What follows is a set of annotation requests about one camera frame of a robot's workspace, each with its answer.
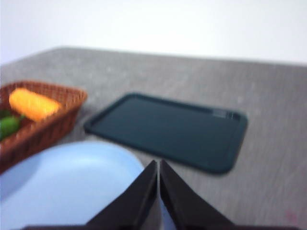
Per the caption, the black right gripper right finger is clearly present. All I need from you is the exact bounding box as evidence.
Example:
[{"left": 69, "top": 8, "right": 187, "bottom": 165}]
[{"left": 160, "top": 160, "right": 237, "bottom": 230}]

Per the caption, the light blue plate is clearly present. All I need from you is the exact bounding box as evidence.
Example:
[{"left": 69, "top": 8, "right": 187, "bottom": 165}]
[{"left": 0, "top": 141, "right": 145, "bottom": 230}]

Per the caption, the brown wicker basket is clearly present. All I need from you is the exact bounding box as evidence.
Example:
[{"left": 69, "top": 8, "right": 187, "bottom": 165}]
[{"left": 0, "top": 81, "right": 88, "bottom": 174}]

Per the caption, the dark green tray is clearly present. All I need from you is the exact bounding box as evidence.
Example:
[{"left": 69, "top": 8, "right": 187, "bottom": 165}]
[{"left": 85, "top": 93, "right": 248, "bottom": 173}]

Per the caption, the yellow toy corn cob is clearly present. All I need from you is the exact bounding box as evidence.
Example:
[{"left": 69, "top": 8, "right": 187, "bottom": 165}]
[{"left": 9, "top": 88, "right": 61, "bottom": 121}]

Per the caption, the green toy pepper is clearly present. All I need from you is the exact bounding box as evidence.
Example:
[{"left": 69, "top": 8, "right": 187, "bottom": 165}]
[{"left": 0, "top": 114, "right": 26, "bottom": 141}]

